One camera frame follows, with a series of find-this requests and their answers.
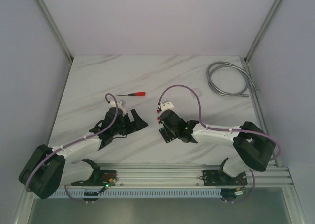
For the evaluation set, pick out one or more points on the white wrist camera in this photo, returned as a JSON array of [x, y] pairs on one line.
[[166, 106], [119, 105]]

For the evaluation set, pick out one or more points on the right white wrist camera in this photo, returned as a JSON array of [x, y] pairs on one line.
[[166, 106]]

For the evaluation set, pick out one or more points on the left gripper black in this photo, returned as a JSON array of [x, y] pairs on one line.
[[131, 123]]

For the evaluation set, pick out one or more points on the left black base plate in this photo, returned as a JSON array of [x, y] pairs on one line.
[[105, 177]]

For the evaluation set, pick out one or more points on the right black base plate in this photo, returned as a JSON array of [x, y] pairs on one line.
[[211, 178]]

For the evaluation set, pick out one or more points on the red handled screwdriver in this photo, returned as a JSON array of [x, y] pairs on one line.
[[134, 94]]

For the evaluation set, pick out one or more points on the clear plastic fuse box cover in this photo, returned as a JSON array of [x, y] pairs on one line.
[[198, 92]]

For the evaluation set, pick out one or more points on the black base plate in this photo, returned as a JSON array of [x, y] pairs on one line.
[[211, 178], [105, 177]]

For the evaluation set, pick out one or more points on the aluminium front rail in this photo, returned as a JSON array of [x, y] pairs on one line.
[[188, 175]]

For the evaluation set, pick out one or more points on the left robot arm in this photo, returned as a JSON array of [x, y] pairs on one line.
[[51, 167]]

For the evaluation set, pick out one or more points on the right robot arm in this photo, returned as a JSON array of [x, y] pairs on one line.
[[253, 149]]

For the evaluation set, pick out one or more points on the slotted cable duct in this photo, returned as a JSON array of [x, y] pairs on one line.
[[80, 193]]

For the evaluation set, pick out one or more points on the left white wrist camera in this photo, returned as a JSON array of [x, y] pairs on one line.
[[119, 105]]

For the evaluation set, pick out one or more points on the black fuse box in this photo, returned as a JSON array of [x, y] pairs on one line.
[[167, 135]]

